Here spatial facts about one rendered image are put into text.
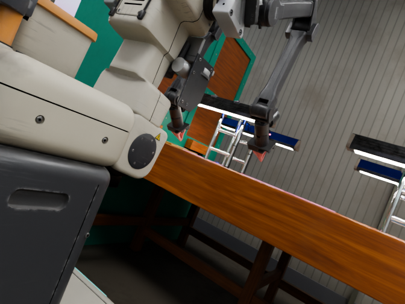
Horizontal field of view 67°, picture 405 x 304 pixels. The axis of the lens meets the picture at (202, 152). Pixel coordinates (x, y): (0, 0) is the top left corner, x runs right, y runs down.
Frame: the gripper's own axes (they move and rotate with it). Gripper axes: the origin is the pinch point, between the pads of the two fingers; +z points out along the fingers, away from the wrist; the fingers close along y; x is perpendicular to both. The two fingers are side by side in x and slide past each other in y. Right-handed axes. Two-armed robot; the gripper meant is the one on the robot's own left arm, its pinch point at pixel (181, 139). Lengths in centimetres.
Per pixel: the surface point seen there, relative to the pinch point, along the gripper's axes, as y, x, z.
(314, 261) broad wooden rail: -82, 28, -1
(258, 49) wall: 78, -219, 48
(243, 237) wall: 8, -67, 179
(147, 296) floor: -13, 56, 59
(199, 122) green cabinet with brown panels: 41, -60, 41
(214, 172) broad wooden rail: -35.4, 18.0, -9.2
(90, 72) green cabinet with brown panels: 59, 3, -26
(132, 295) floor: -9, 61, 54
